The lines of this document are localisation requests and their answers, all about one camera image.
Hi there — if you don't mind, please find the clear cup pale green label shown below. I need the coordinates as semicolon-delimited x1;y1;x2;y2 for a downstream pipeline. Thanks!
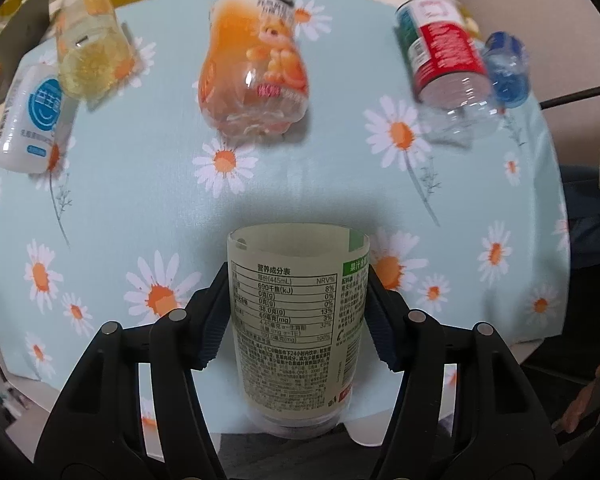
227;223;370;439

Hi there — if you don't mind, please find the white bottle cup blue logo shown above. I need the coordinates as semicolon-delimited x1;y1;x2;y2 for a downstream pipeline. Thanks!
0;64;78;174

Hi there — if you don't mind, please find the red green label bottle cup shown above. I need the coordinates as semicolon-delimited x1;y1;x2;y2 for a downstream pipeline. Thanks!
396;0;498;148

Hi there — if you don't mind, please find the small blue plastic cup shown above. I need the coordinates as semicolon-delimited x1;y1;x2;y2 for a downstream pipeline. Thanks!
482;32;530;108

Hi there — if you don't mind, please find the clear cup orange yellow label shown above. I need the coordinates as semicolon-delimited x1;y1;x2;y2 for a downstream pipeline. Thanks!
55;0;136;105

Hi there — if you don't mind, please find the orange cartoon label bottle cup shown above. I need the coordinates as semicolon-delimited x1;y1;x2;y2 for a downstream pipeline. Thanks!
198;0;309;138

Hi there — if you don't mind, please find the person's hand at edge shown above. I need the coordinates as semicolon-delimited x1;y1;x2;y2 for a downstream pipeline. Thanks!
560;366;600;434

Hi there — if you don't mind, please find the daisy print light blue cloth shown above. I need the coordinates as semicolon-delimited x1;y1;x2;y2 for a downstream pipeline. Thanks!
0;0;571;434

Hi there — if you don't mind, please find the black cable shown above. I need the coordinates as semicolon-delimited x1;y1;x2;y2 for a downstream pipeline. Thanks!
538;81;600;111

